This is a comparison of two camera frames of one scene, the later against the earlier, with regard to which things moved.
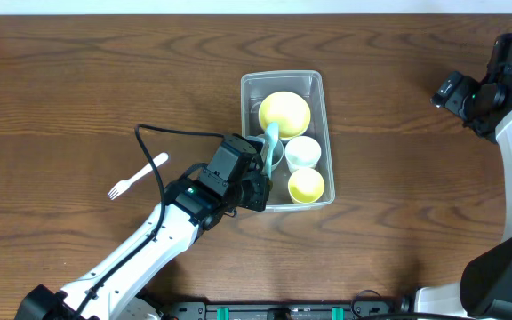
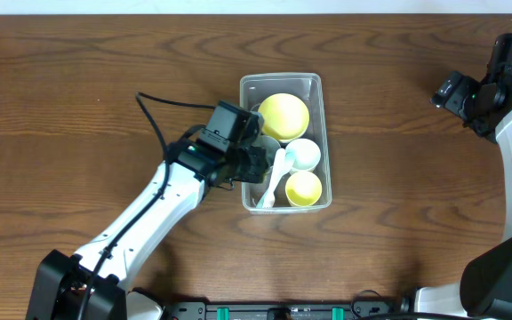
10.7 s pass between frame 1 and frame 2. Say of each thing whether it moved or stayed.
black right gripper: stayed
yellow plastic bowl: stayed
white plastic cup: stayed
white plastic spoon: moved
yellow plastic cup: stayed
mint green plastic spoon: moved
